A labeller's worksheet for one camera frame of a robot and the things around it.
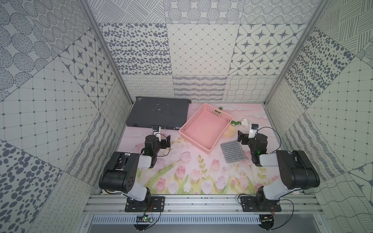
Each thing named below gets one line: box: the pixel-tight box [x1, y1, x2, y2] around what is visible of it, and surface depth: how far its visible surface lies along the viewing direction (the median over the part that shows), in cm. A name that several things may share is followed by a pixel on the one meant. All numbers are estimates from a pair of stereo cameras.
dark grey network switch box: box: [125, 96, 192, 131], surface depth 113 cm
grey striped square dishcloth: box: [220, 139, 245, 164], surface depth 92 cm
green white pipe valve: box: [230, 118, 250, 128], surface depth 109 cm
